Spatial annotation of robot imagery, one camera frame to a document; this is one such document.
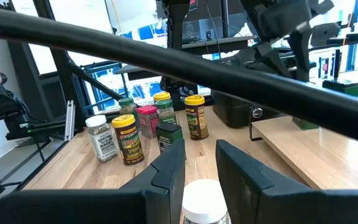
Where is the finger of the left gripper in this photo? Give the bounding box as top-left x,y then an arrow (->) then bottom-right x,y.
256,42 -> 291,78
287,29 -> 311,82

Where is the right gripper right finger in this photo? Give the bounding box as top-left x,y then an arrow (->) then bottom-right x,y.
215,139 -> 358,224

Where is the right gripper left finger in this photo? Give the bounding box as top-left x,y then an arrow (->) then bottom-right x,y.
0,138 -> 187,224

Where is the white-lid bagel seasoning jar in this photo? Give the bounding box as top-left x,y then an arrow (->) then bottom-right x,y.
181,179 -> 231,224
85,114 -> 119,164

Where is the yellow-lid brown-label spice jar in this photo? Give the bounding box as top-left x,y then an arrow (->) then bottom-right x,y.
184,94 -> 209,141
153,91 -> 172,103
111,113 -> 145,167

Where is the dark green pepper tin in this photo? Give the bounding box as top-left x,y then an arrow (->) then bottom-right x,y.
291,117 -> 320,131
321,78 -> 358,98
155,122 -> 185,154

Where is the red-lid smoked paprika tin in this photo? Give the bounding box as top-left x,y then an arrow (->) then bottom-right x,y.
136,105 -> 160,140

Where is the green-lid glass spice jar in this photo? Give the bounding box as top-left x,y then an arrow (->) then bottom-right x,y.
155,98 -> 177,126
118,97 -> 140,131

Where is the wood and black metal shelf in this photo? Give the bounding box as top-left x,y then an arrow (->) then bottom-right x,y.
249,105 -> 358,190

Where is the dark laptop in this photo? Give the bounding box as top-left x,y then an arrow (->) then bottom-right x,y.
310,22 -> 342,47

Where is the black standing desk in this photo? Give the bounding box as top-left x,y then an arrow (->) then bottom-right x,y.
306,30 -> 358,94
181,35 -> 258,56

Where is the black four-slot toaster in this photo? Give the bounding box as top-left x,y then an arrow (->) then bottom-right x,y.
211,88 -> 279,129

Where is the dark computer monitor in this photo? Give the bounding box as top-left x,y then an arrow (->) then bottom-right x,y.
181,0 -> 254,40

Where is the silver aluminium bar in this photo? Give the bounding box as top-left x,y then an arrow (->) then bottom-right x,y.
63,99 -> 76,142

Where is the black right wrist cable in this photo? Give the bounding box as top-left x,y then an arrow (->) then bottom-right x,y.
0,5 -> 358,149

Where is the black metal rig frame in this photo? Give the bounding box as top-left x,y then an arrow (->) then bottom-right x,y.
31,0 -> 127,133

